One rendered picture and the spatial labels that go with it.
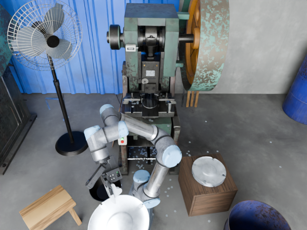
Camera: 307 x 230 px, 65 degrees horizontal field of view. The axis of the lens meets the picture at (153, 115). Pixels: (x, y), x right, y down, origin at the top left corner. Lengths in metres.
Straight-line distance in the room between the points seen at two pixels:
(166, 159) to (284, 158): 1.99
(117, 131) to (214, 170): 1.26
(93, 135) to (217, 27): 1.00
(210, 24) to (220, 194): 1.32
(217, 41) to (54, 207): 1.67
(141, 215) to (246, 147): 2.02
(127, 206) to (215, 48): 1.07
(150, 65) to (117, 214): 1.19
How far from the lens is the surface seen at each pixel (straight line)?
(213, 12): 1.64
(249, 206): 2.06
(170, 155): 1.33
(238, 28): 3.36
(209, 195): 2.10
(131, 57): 1.87
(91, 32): 3.20
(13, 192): 2.74
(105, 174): 1.13
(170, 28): 1.81
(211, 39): 1.60
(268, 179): 2.83
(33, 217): 2.11
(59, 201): 2.11
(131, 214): 1.23
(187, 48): 2.27
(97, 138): 1.10
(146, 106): 2.08
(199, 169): 2.16
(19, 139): 3.17
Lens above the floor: 2.07
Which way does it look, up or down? 40 degrees down
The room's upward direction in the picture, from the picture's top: 2 degrees clockwise
